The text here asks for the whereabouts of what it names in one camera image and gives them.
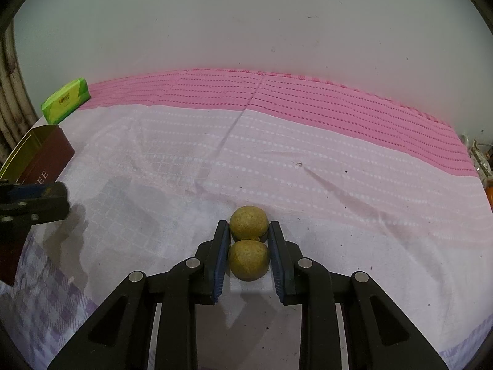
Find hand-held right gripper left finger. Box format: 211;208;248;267
47;220;231;370

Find bamboo furniture frame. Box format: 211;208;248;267
0;27;41;170

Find maroon and gold tin box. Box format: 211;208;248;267
0;125;75;286

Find green tissue packet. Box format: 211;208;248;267
41;78;91;124

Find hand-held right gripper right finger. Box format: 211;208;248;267
267;220;449;370

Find crumpled foil wrapper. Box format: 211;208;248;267
464;135;487;182

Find tan longan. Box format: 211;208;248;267
227;240;271;281
230;205;269;241

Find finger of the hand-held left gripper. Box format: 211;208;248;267
0;181;68;203
0;199;71;236

